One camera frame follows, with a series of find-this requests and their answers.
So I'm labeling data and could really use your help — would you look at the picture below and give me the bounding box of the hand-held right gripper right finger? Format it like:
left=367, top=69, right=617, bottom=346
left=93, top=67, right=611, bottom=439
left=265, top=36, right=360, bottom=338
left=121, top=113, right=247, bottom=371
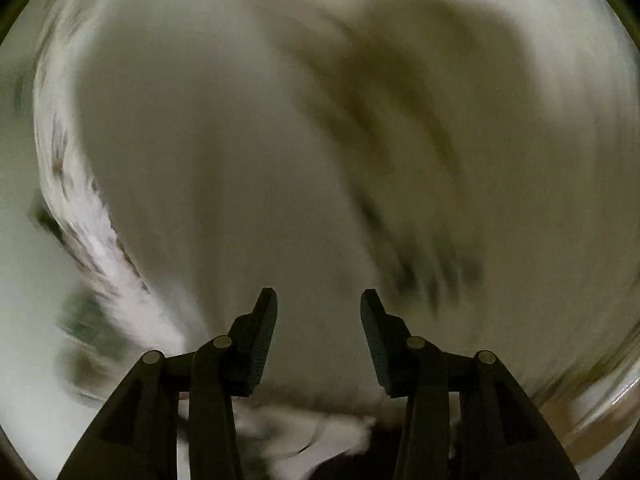
left=360, top=288, right=581, bottom=480

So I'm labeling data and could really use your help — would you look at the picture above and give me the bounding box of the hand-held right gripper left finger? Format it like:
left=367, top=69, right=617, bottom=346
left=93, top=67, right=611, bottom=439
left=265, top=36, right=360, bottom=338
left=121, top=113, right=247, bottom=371
left=56, top=287, right=279, bottom=480

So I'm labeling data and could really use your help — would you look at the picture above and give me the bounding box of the white printed garment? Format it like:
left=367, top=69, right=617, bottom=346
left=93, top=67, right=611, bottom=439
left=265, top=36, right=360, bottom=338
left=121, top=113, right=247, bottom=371
left=31, top=50, right=376, bottom=466

